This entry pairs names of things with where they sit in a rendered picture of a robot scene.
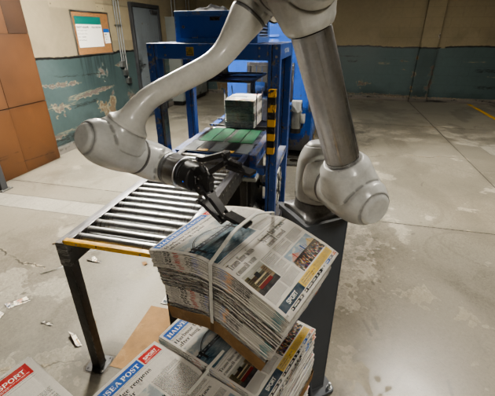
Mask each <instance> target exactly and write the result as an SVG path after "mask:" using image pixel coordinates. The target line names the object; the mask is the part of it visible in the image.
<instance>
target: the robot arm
mask: <svg viewBox="0 0 495 396"><path fill-rule="evenodd" d="M336 6H337V0H234V2H233V4H232V6H231V8H230V11H229V14H228V16H227V18H226V21H225V23H224V26H223V28H222V31H221V33H220V35H219V37H218V39H217V41H216V42H215V44H214V45H213V46H212V47H211V48H210V49H209V50H208V51H207V52H206V53H205V54H204V55H203V56H201V57H199V58H197V59H195V60H193V61H192V62H190V63H188V64H186V65H184V66H182V67H180V68H178V69H176V70H174V71H173V72H171V73H169V74H167V75H165V76H163V77H161V78H159V79H157V80H156V81H154V82H151V83H150V84H148V85H147V86H145V87H144V88H142V89H141V90H139V91H138V92H137V93H136V94H135V95H134V96H133V97H132V98H131V99H130V100H129V101H128V102H127V103H126V104H125V105H124V106H123V107H122V108H121V109H120V110H119V111H116V112H109V113H108V114H107V115H106V116H105V117H103V118H100V119H99V118H93V119H88V120H86V121H83V122H82V123H81V124H80V125H79V126H78V127H77V129H76V131H75V137H74V139H75V146H76V148H77V149H78V150H79V151H80V153H81V154H82V155H84V156H85V158H86V159H88V160H89V161H90V162H92V163H94V164H97V165H98V166H100V167H104V168H107V169H109V170H112V171H118V172H125V173H129V174H134V175H137V176H138V177H141V178H144V179H147V180H149V181H154V182H163V183H165V184H167V185H171V186H173V187H175V188H177V189H181V188H184V189H188V190H189V191H195V192H197V193H198V194H199V196H198V199H197V200H196V202H197V203H198V204H199V205H201V206H202V207H203V208H204V209H205V210H206V211H207V212H208V213H209V214H210V215H211V216H212V217H213V218H214V219H215V220H216V221H218V222H219V223H220V224H223V223H224V222H226V221H229V222H231V223H233V224H234V225H236V224H237V225H239V224H240V223H241V222H242V221H244V220H245V219H246V218H245V217H243V216H241V215H239V214H237V213H236V212H234V211H230V212H228V210H227V209H226V207H225V206H224V204H223V203H222V202H221V200H220V199H219V198H218V196H217V195H216V192H215V190H214V187H215V185H214V180H215V178H214V177H213V173H214V172H216V171H218V170H220V169H221V168H223V167H224V166H225V168H226V169H227V170H230V171H233V172H236V173H238V174H242V175H245V176H248V177H251V176H252V175H253V174H256V170H255V169H252V168H250V167H246V166H243V165H242V163H241V162H240V161H237V160H234V159H232V158H231V157H230V153H231V152H230V151H229V150H225V151H223V152H217V153H214V154H210V155H204V154H202V155H200V156H197V157H196V161H198V163H194V162H193V161H192V160H191V159H190V158H189V157H186V156H183V155H180V154H178V153H176V152H172V151H171V150H170V149H169V148H167V147H165V146H163V145H161V144H159V143H157V142H154V141H150V140H147V139H146V138H147V136H148V135H147V133H146V130H145V124H146V122H147V119H148V117H149V116H150V115H151V113H152V112H153V111H154V110H155V109H156V108H157V107H158V106H160V105H161V104H162V103H164V102H166V101H169V100H170V99H172V98H174V97H177V96H178V95H180V94H183V93H184V92H186V91H188V90H191V89H192V88H194V87H196V86H199V85H200V84H202V83H205V82H206V81H207V80H209V79H212V78H214V77H215V76H216V75H218V74H219V73H220V72H222V71H223V70H225V69H226V68H227V67H228V66H229V65H230V64H231V63H232V62H233V61H234V60H235V59H236V58H237V56H238V55H239V54H240V53H241V52H242V51H243V49H244V48H245V47H246V46H247V45H248V44H249V43H250V41H251V40H252V39H253V38H254V37H255V36H256V35H257V34H258V33H259V32H260V31H261V30H262V29H263V28H264V27H265V26H266V24H267V23H268V22H269V20H270V19H271V18H272V17H275V19H276V21H277V23H278V24H279V26H280V29H281V30H282V32H283V33H284V35H285V36H286V37H287V38H289V39H291V42H292V45H293V48H294V51H295V56H296V60H297V62H298V66H299V70H300V73H301V76H302V81H303V85H304V87H305V91H306V95H307V98H308V101H309V104H310V110H311V112H312V116H313V121H314V123H315V127H316V129H317V135H318V137H319V139H317V140H312V141H309V142H308V143H307V144H306V145H305V146H304V147H303V149H302V151H301V152H300V155H299V159H298V163H297V168H296V177H295V199H294V200H285V201H284V206H285V207H288V208H289V209H291V210H292V211H293V212H294V213H296V214H297V215H298V216H299V217H300V218H301V219H302V220H303V221H304V222H305V224H307V225H313V224H314V223H315V222H321V221H324V220H328V219H331V218H337V217H340V218H341V219H343V220H344V221H346V222H349V223H353V224H356V225H361V226H366V225H368V224H373V223H376V222H378V221H379V220H380V219H381V218H382V217H383V216H384V215H385V214H386V213H387V210H388V207H389V203H390V198H389V195H388V192H387V188H386V186H385V185H384V184H383V183H382V182H381V181H380V178H379V176H378V174H377V173H376V171H375V169H374V167H373V165H372V162H371V160H370V159H369V157H368V156H367V155H365V154H364V153H363V152H360V151H359V148H358V142H357V138H356V134H355V130H354V123H353V120H352V115H351V111H350V105H349V101H348V96H347V90H346V86H345V82H344V78H343V71H342V68H341V64H340V59H339V53H338V49H337V45H336V38H335V34H334V31H333V26H332V23H333V22H334V20H335V18H336ZM220 158H223V161H222V162H221V163H219V164H217V165H216V166H214V167H212V168H211V169H210V170H208V169H207V168H206V166H205V165H204V163H206V162H207V161H211V160H216V159H220ZM209 192H211V194H210V195H208V194H207V193H209ZM223 213H225V214H223Z"/></svg>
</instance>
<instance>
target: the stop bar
mask: <svg viewBox="0 0 495 396"><path fill-rule="evenodd" d="M62 243H63V244H66V245H71V246H76V247H81V248H90V249H96V250H101V251H110V252H115V253H121V254H126V255H136V256H141V257H146V258H151V257H150V254H149V250H145V249H140V248H134V247H124V246H119V245H114V244H104V243H98V242H93V241H88V240H78V239H72V238H67V237H66V238H65V239H64V240H62Z"/></svg>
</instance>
